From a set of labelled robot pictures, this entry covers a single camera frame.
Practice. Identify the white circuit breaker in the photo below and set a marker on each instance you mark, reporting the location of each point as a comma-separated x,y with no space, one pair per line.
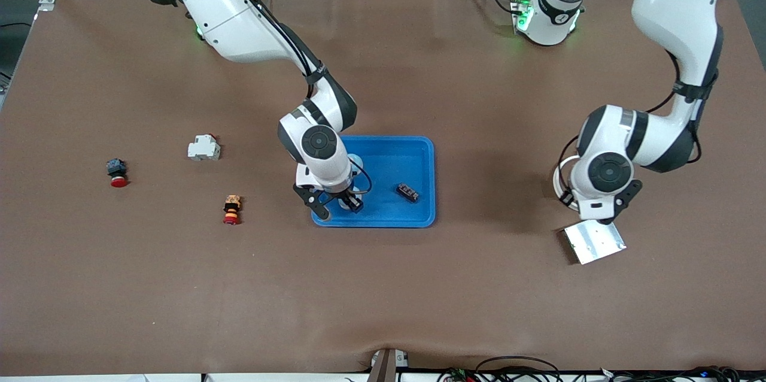
203,149

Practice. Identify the white curved bracket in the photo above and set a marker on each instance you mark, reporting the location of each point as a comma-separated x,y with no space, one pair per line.
556,183

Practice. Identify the black capacitor block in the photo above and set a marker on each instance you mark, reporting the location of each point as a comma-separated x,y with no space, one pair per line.
407,193

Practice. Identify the silver metal plate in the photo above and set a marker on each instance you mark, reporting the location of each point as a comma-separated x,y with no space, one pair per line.
595,244

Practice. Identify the black red emergency button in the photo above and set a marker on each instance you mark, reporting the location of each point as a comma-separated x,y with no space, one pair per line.
117,172

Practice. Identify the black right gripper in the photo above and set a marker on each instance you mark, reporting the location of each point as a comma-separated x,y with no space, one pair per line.
353,203

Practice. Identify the blue plastic tray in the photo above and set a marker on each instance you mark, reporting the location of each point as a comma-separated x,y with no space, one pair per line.
395,214

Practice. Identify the orange red push button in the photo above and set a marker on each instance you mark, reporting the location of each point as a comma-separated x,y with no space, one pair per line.
232,208

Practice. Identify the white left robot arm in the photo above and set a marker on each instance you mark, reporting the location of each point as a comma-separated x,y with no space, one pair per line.
676,11

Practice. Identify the brown table mat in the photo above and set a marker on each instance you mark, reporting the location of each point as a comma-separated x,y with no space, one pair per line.
383,298

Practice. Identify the blue bell cream button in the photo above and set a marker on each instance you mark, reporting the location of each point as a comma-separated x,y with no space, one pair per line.
347,203
357,163

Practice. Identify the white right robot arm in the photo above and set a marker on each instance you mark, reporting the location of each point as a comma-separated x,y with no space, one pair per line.
239,17

